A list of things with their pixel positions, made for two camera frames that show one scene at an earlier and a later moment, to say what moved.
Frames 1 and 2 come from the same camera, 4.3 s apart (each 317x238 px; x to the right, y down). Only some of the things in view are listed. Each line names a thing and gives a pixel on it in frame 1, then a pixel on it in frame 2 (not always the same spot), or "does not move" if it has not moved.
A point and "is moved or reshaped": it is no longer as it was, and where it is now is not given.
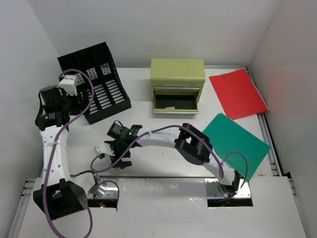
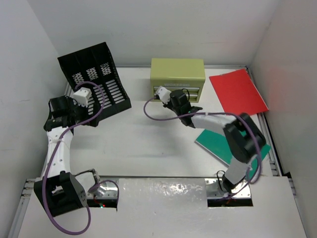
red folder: [238, 94] does not move
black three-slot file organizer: [110, 97] does not move
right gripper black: [113, 144] → [169, 104]
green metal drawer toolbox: [176, 85] is moved or reshaped
